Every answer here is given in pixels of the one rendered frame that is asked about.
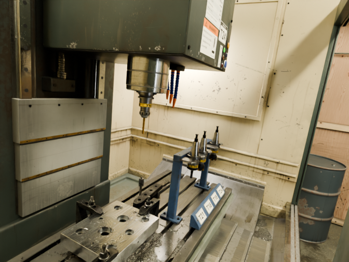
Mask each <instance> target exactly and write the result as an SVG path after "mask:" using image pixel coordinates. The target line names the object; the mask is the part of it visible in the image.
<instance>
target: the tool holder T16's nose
mask: <svg viewBox="0 0 349 262"><path fill-rule="evenodd" d="M139 114H140V115H141V117H142V118H147V117H148V116H149V115H150V108H145V107H140V112H139Z"/></svg>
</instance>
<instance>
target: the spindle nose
mask: <svg viewBox="0 0 349 262"><path fill-rule="evenodd" d="M169 70H170V61H168V60H164V59H158V58H152V57H144V56H128V59H127V74H126V89H127V90H133V91H140V92H146V93H156V94H166V93H167V89H168V80H169Z"/></svg>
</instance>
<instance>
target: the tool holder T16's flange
mask: <svg viewBox="0 0 349 262"><path fill-rule="evenodd" d="M138 94H139V96H138V98H141V99H152V100H153V99H154V97H153V96H154V95H153V93H146V92H140V91H139V92H138Z"/></svg>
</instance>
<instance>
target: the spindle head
mask: <svg viewBox="0 0 349 262"><path fill-rule="evenodd" d="M234 7H235V0H224V2H223V9H222V16H221V21H222V22H223V23H224V24H225V25H226V26H227V33H228V29H229V23H230V24H231V25H232V22H233V13H234ZM206 8H207V0H43V45H44V49H45V50H51V51H56V52H59V53H64V54H69V55H75V56H80V57H85V58H90V59H96V60H102V61H106V62H111V63H117V64H127V59H128V56H144V57H152V58H158V59H164V60H168V61H170V64H177V65H180V66H184V67H185V69H190V70H203V71H216V72H223V71H222V68H220V67H218V60H219V52H220V46H221V45H222V46H223V47H226V41H225V45H224V44H223V43H221V42H220V41H219V40H218V38H219V31H220V30H219V29H218V28H217V27H216V26H215V25H213V24H212V23H211V22H210V21H209V20H208V19H207V18H206V17H205V15H206ZM204 18H206V19H207V20H208V21H209V22H210V23H211V24H212V25H213V26H214V27H215V28H216V29H217V30H218V38H217V45H216V53H215V57H214V59H213V58H211V57H209V56H207V55H205V54H203V53H201V52H200V46H201V41H202V33H203V25H204ZM226 40H227V35H226Z"/></svg>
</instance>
